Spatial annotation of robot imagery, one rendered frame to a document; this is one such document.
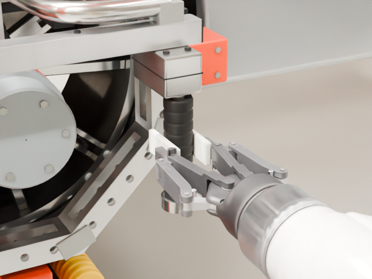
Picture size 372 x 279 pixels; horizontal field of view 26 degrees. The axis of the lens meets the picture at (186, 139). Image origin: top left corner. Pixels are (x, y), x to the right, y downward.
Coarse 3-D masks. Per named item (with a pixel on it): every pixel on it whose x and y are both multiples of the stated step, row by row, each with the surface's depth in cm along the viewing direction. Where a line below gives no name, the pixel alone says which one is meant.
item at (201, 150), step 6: (198, 138) 96; (204, 138) 96; (198, 144) 97; (204, 144) 95; (210, 144) 95; (198, 150) 97; (204, 150) 95; (210, 150) 95; (198, 156) 97; (204, 156) 96; (210, 156) 96; (204, 162) 96; (210, 162) 96
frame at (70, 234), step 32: (160, 96) 118; (160, 128) 120; (128, 160) 120; (96, 192) 121; (128, 192) 122; (32, 224) 122; (64, 224) 122; (96, 224) 121; (0, 256) 116; (32, 256) 118; (64, 256) 120
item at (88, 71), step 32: (32, 32) 117; (96, 64) 123; (128, 64) 124; (64, 96) 144; (96, 96) 134; (128, 96) 126; (96, 128) 131; (96, 160) 127; (0, 192) 132; (32, 192) 130; (64, 192) 127; (0, 224) 123
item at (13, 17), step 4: (16, 12) 130; (20, 12) 131; (24, 12) 131; (4, 16) 130; (8, 16) 130; (12, 16) 130; (16, 16) 130; (20, 16) 131; (4, 20) 130; (8, 20) 130; (12, 20) 130; (16, 20) 131; (40, 20) 133; (4, 24) 130; (8, 24) 130; (12, 24) 131; (4, 28) 130; (8, 28) 131
